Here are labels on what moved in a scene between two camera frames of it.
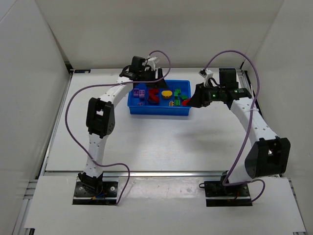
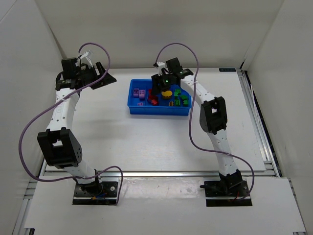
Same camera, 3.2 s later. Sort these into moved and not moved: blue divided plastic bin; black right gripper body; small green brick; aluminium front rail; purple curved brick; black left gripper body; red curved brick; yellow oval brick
Moved: black left gripper body; black right gripper body; red curved brick
Not moved: aluminium front rail; small green brick; yellow oval brick; purple curved brick; blue divided plastic bin
